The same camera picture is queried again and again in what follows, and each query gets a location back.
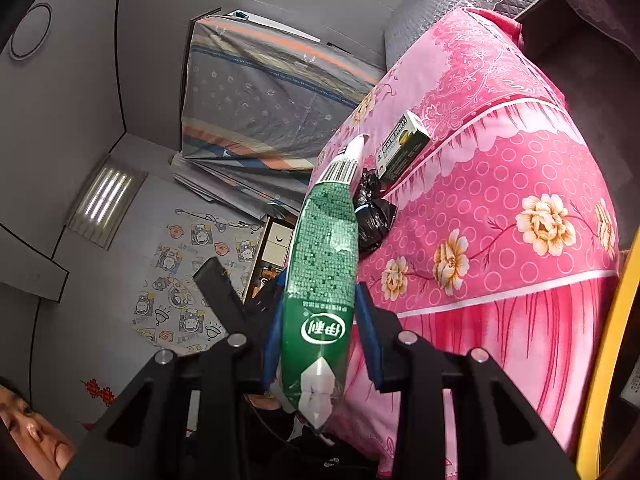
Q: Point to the dark green small box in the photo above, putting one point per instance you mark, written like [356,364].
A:
[405,147]

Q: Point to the large green white milk carton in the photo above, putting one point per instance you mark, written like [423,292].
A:
[320,260]

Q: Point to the black bin with yellow rim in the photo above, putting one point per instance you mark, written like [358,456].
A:
[605,360]

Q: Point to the round ceiling lamp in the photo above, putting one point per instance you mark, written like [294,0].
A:
[31,31]

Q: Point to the striped cloth covered wardrobe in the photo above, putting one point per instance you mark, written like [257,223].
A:
[260,105]

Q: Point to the cartoon wall poster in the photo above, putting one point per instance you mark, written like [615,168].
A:
[190,270]

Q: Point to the red wall decoration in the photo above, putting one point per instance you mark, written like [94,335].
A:
[99,392]

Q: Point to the person's head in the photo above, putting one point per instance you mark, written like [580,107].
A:
[30,430]

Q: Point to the person's black clothing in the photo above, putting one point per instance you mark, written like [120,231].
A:
[320,460]

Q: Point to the pink floral tablecloth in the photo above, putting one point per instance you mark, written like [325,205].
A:
[500,285]

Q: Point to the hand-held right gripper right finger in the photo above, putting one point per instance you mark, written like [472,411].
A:
[367,335]

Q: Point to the small window with blind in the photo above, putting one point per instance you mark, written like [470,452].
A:
[105,200]

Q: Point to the grey quilted sofa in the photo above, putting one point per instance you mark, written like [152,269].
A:
[450,0]

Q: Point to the white low cabinet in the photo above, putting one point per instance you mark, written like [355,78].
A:
[275,245]

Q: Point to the black plastic bag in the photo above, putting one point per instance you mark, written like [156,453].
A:
[372,215]

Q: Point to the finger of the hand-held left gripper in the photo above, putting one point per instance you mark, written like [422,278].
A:
[217,290]

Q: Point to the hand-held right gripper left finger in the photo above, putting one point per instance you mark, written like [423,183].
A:
[272,340]

